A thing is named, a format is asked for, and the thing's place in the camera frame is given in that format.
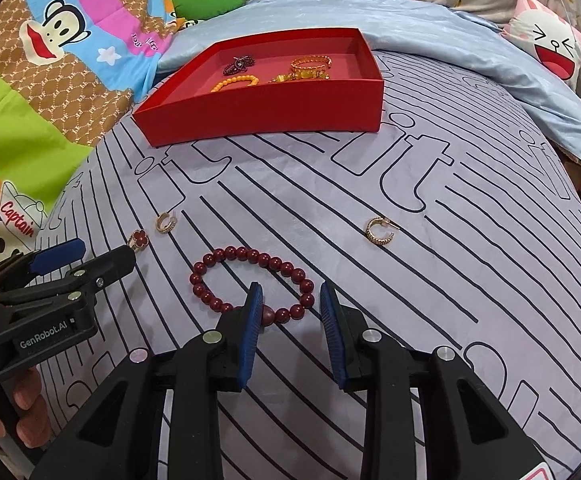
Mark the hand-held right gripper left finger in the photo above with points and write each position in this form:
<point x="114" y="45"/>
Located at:
<point x="250" y="335"/>

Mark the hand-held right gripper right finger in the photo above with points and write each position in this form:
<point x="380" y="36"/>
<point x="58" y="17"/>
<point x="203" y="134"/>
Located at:
<point x="333" y="335"/>

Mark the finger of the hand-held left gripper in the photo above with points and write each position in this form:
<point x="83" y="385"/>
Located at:
<point x="113" y="262"/>
<point x="55" y="256"/>

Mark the red cardboard box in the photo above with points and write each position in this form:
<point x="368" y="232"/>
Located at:
<point x="270" y="107"/>

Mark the person's left hand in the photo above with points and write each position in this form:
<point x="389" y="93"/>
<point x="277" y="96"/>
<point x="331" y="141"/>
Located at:
<point x="30" y="395"/>

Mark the gold hoop earring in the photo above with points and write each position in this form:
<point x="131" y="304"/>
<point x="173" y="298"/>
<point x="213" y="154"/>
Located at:
<point x="160" y="222"/>
<point x="372" y="232"/>

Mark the colourful cartoon monkey blanket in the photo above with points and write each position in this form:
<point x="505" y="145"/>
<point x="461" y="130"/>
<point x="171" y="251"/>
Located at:
<point x="45" y="110"/>

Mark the light blue blanket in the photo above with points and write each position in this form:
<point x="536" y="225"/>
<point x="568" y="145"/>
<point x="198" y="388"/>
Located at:
<point x="420" y="25"/>

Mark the white cartoon face cushion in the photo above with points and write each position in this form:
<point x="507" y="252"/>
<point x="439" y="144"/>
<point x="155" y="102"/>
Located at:
<point x="550" y="45"/>

